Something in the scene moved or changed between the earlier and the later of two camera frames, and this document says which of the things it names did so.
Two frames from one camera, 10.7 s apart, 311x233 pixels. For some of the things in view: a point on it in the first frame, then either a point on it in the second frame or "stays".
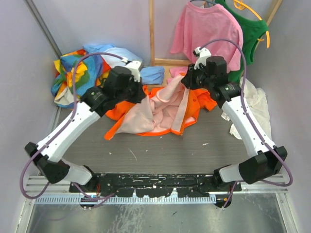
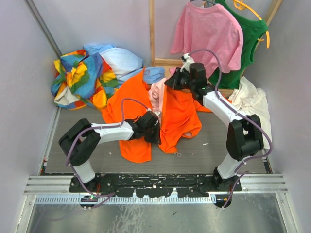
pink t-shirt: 210,26 stays
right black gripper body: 197,78 -> 181,81
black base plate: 183,184 stays
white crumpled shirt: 256,101 stays
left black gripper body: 131,93 -> 151,134
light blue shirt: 154,75 stays
